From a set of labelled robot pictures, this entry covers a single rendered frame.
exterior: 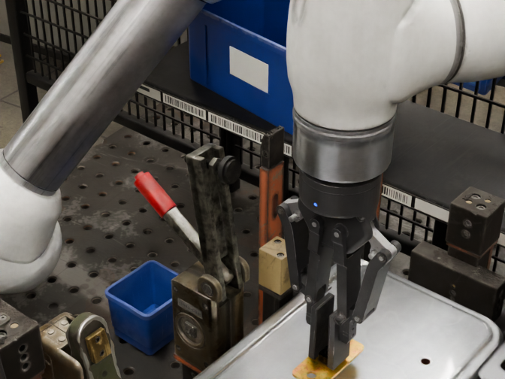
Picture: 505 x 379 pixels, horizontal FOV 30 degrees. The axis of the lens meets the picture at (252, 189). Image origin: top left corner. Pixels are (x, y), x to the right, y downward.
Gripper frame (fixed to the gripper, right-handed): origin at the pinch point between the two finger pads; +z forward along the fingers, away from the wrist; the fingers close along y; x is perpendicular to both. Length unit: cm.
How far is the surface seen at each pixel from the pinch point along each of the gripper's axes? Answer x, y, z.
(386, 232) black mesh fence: -55, 26, 30
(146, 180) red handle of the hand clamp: 0.9, 24.9, -8.6
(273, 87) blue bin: -34.1, 34.6, -3.1
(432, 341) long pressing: -11.5, -6.0, 6.0
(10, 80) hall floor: -139, 251, 106
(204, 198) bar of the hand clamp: 2.3, 15.0, -11.1
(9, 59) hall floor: -151, 267, 106
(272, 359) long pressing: 2.0, 5.9, 6.0
